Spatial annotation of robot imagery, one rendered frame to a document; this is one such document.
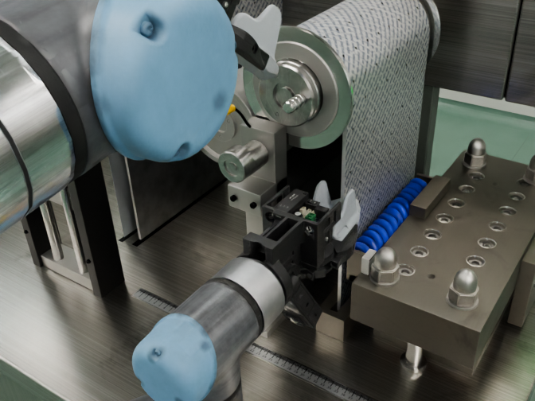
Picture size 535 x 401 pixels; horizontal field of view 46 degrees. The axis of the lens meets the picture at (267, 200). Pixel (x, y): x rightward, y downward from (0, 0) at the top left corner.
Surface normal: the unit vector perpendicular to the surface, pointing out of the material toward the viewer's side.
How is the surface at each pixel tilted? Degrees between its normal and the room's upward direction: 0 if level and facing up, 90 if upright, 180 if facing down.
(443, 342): 90
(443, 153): 0
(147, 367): 91
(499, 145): 0
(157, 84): 90
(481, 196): 0
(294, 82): 90
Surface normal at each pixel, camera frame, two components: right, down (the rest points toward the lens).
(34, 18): 0.32, -0.52
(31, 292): -0.04, -0.84
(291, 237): 0.83, 0.28
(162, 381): -0.56, 0.47
